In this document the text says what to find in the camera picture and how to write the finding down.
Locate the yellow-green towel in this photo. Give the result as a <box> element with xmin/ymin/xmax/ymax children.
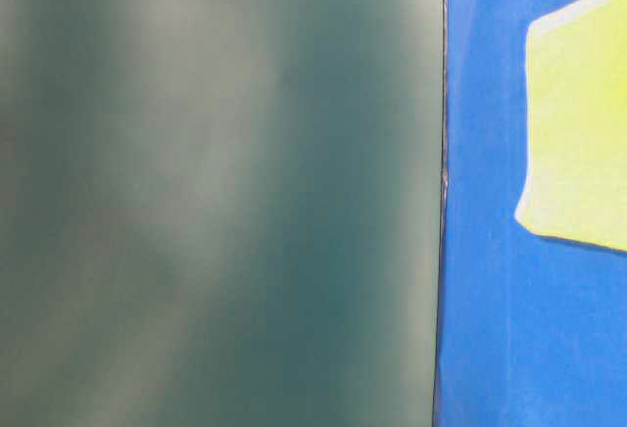
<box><xmin>514</xmin><ymin>0</ymin><xmax>626</xmax><ymax>251</ymax></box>

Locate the blue table cover cloth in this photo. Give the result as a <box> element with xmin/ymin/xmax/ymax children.
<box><xmin>434</xmin><ymin>0</ymin><xmax>626</xmax><ymax>426</ymax></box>

